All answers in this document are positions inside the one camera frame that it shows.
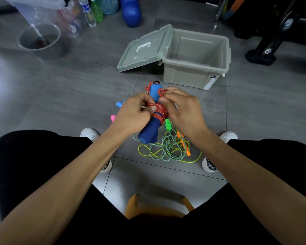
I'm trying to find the grey metal bowl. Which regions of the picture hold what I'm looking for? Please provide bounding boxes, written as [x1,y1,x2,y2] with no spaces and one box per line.
[17,23,66,60]

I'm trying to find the person's right forearm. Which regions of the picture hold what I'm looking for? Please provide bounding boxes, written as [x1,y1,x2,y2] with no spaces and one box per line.
[193,129,306,245]

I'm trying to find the wooden stool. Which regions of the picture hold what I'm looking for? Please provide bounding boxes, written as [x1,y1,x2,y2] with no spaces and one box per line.
[124,194,195,220]

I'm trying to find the green-handled braided jump rope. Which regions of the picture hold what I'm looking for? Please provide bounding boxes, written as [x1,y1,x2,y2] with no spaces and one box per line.
[132,118,192,162]

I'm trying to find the white right shoe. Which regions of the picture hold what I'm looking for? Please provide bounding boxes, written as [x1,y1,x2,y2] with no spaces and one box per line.
[201,131,238,173]

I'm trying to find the green spray bottle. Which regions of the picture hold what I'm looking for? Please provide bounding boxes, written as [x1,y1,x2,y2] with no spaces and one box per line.
[90,0,104,23]

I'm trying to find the clear plastic lidded bin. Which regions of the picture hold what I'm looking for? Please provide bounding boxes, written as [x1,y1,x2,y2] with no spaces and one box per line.
[2,0,88,39]

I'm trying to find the orange-handled yellow jump rope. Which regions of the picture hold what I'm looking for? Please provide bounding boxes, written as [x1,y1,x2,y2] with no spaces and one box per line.
[137,130,202,164]

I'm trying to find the white left shoe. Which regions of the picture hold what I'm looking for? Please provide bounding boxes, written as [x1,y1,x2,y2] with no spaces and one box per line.
[80,128,113,174]

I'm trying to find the person's left hand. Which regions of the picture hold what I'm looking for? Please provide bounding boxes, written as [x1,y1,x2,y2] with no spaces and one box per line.
[112,92,158,137]

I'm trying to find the white shoe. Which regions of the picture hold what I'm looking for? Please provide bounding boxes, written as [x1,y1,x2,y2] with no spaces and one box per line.
[201,131,238,173]
[80,128,113,174]

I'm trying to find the black dumbbell rack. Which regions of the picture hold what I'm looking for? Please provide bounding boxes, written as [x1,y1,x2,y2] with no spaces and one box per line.
[229,0,306,66]

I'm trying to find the person's left forearm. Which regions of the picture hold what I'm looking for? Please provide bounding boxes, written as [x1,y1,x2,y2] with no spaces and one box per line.
[0,129,128,245]

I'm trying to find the person's left leg black trousers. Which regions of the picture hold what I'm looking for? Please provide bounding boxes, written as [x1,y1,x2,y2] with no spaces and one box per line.
[0,130,133,245]

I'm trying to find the orange and green foam stick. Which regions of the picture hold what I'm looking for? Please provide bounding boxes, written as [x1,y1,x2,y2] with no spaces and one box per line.
[222,0,248,20]

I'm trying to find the clear water bottle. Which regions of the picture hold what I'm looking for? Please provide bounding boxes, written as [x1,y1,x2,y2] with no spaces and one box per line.
[78,0,97,28]

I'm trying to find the person's right hand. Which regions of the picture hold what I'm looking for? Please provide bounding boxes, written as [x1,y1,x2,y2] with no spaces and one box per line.
[159,86,210,144]

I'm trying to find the grey-green box lid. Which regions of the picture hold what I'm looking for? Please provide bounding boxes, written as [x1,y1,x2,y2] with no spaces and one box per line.
[117,24,174,72]

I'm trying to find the navy foam-handled red jump rope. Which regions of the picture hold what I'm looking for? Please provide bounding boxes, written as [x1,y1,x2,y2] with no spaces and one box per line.
[137,80,170,145]

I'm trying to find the grey plastic storage box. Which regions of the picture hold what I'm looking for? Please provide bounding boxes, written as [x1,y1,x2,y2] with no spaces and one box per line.
[158,28,232,91]

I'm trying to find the person's leg black trousers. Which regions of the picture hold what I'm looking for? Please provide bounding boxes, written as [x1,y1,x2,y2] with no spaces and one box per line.
[0,130,133,245]
[183,139,306,245]

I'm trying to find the person's right leg black trousers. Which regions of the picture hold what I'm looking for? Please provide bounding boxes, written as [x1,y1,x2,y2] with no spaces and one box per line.
[183,139,306,245]

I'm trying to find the light blue mesh basket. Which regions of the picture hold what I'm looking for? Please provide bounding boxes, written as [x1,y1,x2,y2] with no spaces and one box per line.
[97,0,120,16]

